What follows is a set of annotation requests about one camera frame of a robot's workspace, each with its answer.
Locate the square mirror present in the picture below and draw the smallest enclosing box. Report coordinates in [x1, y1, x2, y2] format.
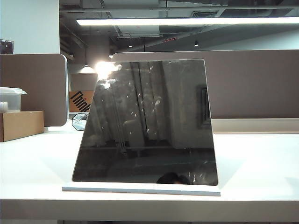
[62, 59, 221, 197]

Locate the octagonal glass terrarium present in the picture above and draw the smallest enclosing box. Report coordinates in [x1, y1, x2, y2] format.
[72, 113, 89, 130]

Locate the orange Think printed carton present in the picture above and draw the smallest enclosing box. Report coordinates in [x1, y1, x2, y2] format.
[69, 91, 95, 113]

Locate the white pendant lamp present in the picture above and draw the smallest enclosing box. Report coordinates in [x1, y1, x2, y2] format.
[79, 65, 95, 74]

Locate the long ceiling light strip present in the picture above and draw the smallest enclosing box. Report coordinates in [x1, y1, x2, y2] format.
[76, 16, 299, 27]

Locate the wide brown desk partition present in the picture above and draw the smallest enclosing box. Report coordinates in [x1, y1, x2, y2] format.
[111, 49, 299, 120]

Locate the beige wooden ledge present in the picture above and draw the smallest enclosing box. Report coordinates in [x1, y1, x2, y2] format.
[211, 118, 299, 134]

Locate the brown desk partition rounded corner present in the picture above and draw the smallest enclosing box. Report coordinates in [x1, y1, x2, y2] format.
[0, 53, 69, 127]

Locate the brown cardboard box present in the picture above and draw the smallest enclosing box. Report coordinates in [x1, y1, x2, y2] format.
[0, 111, 44, 143]

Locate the clear plastic lidded container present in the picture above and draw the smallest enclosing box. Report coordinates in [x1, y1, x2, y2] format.
[0, 87, 28, 113]

